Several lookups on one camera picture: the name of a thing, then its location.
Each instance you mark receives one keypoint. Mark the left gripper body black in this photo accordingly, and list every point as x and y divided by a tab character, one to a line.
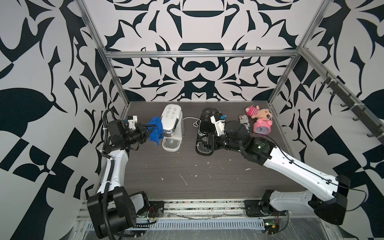
139	136

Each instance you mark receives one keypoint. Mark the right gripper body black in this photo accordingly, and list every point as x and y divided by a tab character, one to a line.
222	141

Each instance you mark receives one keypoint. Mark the blue cloth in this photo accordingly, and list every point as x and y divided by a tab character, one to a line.
156	130

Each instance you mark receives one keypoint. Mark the black coffee machine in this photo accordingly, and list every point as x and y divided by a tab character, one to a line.
205	131

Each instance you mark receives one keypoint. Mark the white coffee machine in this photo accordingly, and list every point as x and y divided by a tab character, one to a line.
173	127

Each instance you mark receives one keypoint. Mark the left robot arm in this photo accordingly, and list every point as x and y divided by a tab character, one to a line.
112	210

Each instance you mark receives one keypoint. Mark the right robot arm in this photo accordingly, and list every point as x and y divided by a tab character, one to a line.
324	195

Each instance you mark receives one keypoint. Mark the small grey toy robot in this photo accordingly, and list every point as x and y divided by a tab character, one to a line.
244	120

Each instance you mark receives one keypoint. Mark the pink alarm clock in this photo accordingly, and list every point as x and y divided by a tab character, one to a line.
262	126

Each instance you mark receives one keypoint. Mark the pink plush doll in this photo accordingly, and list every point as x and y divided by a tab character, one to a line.
255	112

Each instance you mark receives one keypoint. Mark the small circuit board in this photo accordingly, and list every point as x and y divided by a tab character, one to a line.
271	226

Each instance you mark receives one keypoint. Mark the black hook rack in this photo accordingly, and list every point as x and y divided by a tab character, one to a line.
361	111

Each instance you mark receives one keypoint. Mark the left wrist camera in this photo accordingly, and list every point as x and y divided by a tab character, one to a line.
132	121

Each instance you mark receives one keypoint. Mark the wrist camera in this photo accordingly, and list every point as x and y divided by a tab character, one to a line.
132	121
219	121

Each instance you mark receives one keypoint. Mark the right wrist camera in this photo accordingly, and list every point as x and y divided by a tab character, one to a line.
219	121

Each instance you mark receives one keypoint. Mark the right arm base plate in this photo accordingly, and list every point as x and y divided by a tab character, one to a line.
259	208

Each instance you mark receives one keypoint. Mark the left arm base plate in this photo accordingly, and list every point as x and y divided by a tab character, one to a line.
152	209

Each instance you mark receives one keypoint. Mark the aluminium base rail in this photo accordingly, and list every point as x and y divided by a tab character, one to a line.
195	209

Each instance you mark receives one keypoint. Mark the aluminium cage frame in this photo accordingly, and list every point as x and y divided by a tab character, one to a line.
229	55

